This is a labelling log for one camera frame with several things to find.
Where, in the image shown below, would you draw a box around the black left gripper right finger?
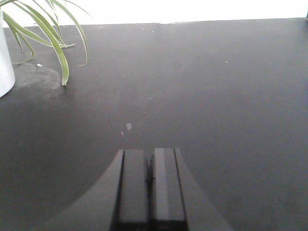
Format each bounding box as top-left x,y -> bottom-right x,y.
149,148 -> 233,231

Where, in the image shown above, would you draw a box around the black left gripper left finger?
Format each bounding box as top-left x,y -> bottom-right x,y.
39,150 -> 148,231

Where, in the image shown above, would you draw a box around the white plant pot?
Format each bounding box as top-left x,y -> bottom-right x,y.
0,10 -> 15,97

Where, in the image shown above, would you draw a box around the green spider plant leaves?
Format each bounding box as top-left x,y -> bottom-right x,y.
0,0 -> 90,86

